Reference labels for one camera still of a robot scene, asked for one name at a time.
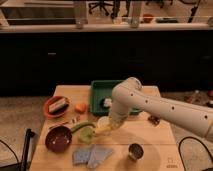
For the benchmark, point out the orange toy fruit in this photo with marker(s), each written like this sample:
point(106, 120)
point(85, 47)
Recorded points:
point(80, 107)

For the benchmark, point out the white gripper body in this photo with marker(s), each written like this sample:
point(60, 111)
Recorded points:
point(116, 121)

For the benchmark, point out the small brown white toy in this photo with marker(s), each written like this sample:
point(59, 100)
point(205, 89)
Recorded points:
point(76, 119)

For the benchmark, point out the yellow banana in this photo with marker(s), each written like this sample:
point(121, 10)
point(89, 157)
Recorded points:
point(102, 129)

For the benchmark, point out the white object in bin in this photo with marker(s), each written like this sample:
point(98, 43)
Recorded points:
point(107, 102)

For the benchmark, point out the office chair base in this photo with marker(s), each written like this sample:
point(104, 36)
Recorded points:
point(100, 4)

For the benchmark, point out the green plastic bin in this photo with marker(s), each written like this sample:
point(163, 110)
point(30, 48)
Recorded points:
point(101, 89)

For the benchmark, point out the green toy vegetable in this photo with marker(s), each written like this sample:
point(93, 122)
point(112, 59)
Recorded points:
point(81, 125)

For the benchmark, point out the dark red bowl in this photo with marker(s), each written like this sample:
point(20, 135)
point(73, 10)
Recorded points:
point(58, 139)

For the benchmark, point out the black table clamp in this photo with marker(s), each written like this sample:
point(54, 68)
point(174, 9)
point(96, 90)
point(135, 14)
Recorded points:
point(154, 120)

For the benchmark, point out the metal can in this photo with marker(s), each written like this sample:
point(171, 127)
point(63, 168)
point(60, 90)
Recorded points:
point(135, 151)

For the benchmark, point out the blue grey cloth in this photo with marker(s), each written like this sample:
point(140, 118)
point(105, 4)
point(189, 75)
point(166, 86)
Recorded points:
point(92, 156)

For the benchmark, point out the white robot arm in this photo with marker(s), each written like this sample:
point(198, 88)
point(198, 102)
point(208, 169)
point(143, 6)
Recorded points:
point(127, 95)

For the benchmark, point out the orange bowl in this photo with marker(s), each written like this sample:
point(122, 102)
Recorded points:
point(59, 112)

